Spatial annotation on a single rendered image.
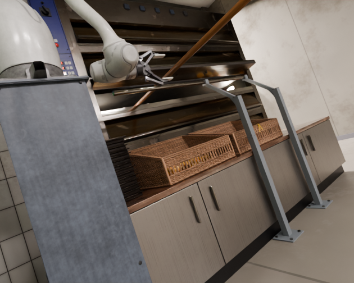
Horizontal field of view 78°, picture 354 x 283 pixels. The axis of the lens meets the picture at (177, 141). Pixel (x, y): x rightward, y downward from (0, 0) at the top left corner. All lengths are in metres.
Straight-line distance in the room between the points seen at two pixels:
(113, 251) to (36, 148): 0.30
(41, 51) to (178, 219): 0.85
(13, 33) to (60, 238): 0.50
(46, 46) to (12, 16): 0.09
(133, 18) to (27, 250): 1.82
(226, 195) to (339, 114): 3.62
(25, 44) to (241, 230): 1.27
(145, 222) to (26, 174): 0.60
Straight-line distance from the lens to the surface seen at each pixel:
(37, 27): 0.74
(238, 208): 1.37
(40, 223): 0.56
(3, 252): 1.51
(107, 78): 1.07
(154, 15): 2.32
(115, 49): 0.94
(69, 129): 0.59
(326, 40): 4.72
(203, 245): 1.21
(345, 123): 4.70
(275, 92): 1.90
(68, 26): 1.91
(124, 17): 2.13
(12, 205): 1.49
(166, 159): 1.14
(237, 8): 1.02
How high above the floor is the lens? 0.73
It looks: 3 degrees up
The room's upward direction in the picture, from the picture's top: 19 degrees counter-clockwise
